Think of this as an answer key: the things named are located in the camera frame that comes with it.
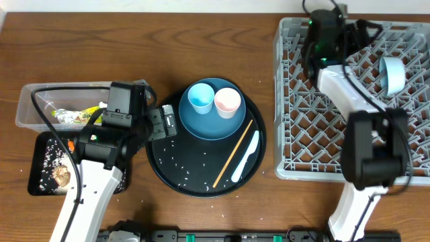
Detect white tissue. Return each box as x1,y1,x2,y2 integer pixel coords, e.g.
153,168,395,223
99,102,108,108

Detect light blue rice bowl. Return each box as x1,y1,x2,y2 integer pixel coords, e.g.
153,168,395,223
379,56,406,96

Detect green snack wrapper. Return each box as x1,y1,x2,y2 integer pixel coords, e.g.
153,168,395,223
51,106,99,124

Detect orange carrot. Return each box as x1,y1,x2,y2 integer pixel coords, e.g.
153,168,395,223
67,140,75,152

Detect light blue cup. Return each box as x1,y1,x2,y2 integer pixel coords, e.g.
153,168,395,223
187,83,215,114

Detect dried brown mushroom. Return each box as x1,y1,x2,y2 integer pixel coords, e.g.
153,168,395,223
52,165,71,188

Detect white plastic knife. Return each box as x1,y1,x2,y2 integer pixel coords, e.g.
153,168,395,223
231,130,259,183

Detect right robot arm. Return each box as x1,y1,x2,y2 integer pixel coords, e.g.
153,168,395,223
301,6,413,241

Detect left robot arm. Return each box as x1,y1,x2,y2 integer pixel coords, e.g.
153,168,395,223
50,80,167,241

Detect grey dishwasher rack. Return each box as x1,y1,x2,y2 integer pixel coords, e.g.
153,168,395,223
273,17,429,186

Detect clear plastic bin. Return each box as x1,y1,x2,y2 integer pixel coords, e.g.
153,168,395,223
15,81,111,132

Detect dark blue plate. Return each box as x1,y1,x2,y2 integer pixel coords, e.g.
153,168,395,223
179,77,247,140

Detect spilled white rice pile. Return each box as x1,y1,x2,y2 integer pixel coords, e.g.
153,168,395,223
36,138,76,196

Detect round black serving tray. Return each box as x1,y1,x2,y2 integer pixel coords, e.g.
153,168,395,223
146,89,266,198

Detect pink cup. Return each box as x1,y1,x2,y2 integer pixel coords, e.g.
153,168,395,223
214,87,241,119

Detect black rectangular tray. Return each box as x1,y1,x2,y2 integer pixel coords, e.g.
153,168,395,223
27,130,132,196

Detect wooden chopstick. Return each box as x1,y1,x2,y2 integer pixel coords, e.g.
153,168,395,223
212,119,253,188

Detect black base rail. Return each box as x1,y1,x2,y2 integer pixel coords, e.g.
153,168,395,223
100,229,402,242

